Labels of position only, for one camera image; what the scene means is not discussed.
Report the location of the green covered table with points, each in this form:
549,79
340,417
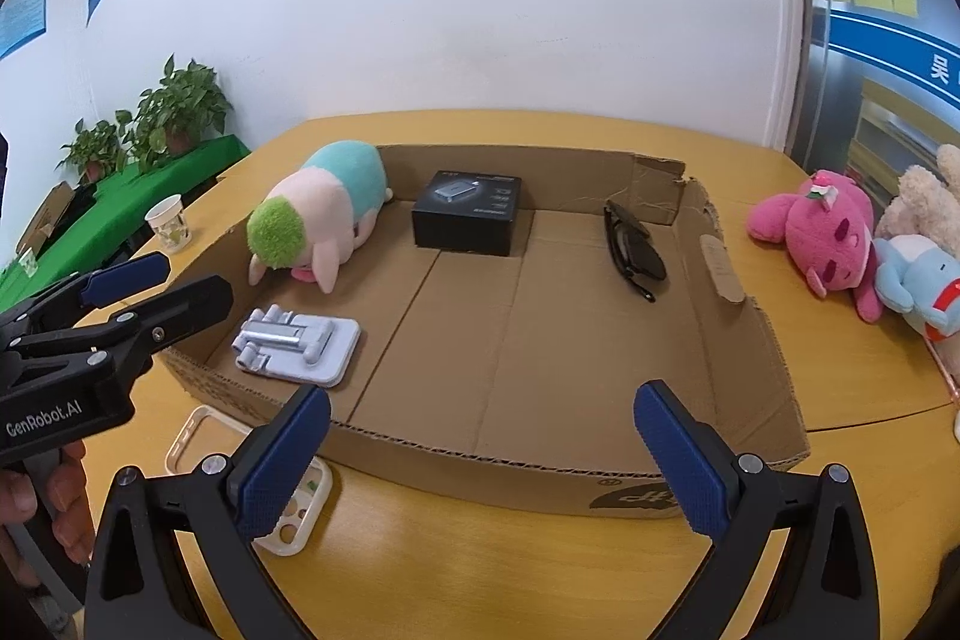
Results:
112,201

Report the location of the large potted green plant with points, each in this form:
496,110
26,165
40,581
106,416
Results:
184,108

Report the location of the small brown cardboard box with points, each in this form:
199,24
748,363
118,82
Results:
49,216

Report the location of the silver folding phone stand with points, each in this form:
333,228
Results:
315,347

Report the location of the wooden desktop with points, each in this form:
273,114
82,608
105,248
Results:
465,557

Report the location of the black product box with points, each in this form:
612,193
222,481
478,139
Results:
465,220

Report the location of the leaf print paper cup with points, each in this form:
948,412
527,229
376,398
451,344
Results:
169,227

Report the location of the small potted green plant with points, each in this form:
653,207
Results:
94,149

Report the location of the grey glass door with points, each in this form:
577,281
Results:
847,85

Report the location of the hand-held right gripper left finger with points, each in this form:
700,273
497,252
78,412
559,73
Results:
281,460

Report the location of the person's left hand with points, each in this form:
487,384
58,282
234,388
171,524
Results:
71,505

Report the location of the clear white phone case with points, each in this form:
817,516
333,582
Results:
296,535

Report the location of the pink bear plush toy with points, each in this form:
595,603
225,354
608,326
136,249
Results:
825,235

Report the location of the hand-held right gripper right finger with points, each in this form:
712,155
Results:
686,452

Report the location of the blue wall poster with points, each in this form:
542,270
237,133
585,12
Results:
26,6

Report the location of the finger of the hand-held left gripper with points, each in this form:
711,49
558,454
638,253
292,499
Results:
124,276
187,306

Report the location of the light blue plush toy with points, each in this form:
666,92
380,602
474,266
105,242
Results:
922,280

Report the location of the pink and teal plush toy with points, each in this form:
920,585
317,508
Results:
330,190

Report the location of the black sunglasses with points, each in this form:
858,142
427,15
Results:
637,250

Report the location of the beige plush toy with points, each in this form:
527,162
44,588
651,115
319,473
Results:
919,194

